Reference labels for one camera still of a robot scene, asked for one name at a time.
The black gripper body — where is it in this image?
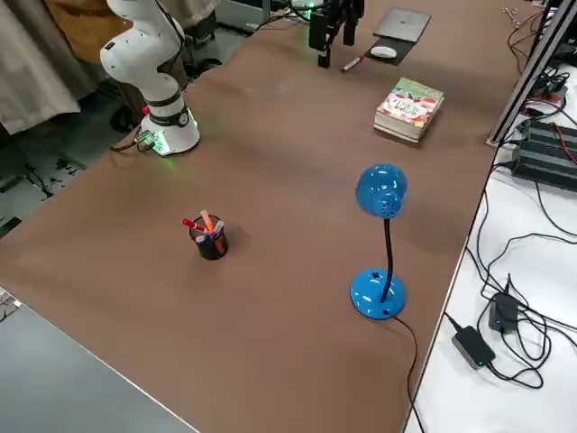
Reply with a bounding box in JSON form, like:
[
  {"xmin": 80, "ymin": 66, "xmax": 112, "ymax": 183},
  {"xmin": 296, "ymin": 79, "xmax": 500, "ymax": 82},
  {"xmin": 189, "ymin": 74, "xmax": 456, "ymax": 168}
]
[{"xmin": 315, "ymin": 0, "xmax": 364, "ymax": 22}]

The green fruit cover book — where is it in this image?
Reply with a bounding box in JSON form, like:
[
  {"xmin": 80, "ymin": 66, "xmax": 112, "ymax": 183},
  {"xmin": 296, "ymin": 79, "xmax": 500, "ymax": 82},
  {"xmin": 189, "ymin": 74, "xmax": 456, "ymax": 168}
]
[{"xmin": 375, "ymin": 77, "xmax": 445, "ymax": 134}]

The grey closed laptop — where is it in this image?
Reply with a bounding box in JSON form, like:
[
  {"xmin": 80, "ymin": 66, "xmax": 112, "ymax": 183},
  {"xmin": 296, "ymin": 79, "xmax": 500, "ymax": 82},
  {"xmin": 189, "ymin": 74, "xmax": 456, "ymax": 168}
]
[{"xmin": 371, "ymin": 6, "xmax": 433, "ymax": 43}]

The red capped white marker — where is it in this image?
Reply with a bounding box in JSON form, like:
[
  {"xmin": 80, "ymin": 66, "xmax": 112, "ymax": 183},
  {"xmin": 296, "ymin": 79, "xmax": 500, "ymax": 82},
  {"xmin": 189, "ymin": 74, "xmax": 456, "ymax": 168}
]
[{"xmin": 339, "ymin": 53, "xmax": 367, "ymax": 74}]

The black mouse mat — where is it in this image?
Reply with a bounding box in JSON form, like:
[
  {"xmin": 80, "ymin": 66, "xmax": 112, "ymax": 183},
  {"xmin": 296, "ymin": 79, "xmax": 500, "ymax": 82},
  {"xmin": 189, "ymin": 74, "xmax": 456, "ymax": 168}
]
[{"xmin": 365, "ymin": 34, "xmax": 416, "ymax": 67}]

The blue desk lamp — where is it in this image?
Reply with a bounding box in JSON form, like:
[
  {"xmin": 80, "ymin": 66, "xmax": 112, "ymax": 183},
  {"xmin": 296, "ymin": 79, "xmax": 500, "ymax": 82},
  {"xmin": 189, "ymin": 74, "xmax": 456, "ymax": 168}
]
[{"xmin": 349, "ymin": 162, "xmax": 412, "ymax": 322}]

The orange highlighter pen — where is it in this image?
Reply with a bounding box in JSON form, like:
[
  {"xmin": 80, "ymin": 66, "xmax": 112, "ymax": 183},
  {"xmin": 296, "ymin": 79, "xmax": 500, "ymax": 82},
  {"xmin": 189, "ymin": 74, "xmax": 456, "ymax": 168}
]
[{"xmin": 200, "ymin": 208, "xmax": 226, "ymax": 254}]

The black ribbed power supply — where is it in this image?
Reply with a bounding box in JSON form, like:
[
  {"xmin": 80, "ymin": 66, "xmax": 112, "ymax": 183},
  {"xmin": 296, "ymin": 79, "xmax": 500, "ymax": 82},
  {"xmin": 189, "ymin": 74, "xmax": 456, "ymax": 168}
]
[
  {"xmin": 517, "ymin": 117, "xmax": 577, "ymax": 157},
  {"xmin": 509, "ymin": 146, "xmax": 577, "ymax": 198}
]

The black pen holder cup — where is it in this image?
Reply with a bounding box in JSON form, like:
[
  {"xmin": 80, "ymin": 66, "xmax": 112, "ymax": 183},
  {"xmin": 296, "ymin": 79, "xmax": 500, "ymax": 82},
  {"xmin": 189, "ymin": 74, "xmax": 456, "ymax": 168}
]
[{"xmin": 181, "ymin": 208, "xmax": 230, "ymax": 262}]

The beige curtain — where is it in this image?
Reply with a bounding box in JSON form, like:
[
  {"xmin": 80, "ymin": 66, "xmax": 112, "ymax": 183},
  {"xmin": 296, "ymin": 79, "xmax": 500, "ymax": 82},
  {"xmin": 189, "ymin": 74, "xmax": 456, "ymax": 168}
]
[{"xmin": 0, "ymin": 0, "xmax": 83, "ymax": 136}]

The black power adapter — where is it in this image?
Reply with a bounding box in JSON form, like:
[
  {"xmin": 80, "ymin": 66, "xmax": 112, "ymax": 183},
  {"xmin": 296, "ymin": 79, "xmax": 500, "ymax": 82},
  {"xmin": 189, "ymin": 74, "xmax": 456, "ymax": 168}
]
[
  {"xmin": 487, "ymin": 290, "xmax": 520, "ymax": 336},
  {"xmin": 451, "ymin": 325, "xmax": 498, "ymax": 372}
]

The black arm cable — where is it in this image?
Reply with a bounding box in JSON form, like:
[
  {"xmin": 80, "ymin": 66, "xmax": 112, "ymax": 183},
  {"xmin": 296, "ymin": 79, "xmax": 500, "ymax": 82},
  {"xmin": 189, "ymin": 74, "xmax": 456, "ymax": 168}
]
[{"xmin": 110, "ymin": 0, "xmax": 187, "ymax": 153}]

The aluminium frame post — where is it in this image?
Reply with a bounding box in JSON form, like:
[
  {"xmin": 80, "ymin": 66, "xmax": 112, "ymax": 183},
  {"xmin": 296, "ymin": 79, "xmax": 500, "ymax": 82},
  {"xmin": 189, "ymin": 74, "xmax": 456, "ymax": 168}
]
[{"xmin": 485, "ymin": 0, "xmax": 577, "ymax": 148}]

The black lamp cable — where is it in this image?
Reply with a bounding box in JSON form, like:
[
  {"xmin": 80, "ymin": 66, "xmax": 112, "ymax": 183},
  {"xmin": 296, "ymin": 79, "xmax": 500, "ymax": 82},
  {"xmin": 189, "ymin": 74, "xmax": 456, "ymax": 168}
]
[{"xmin": 386, "ymin": 314, "xmax": 428, "ymax": 433}]

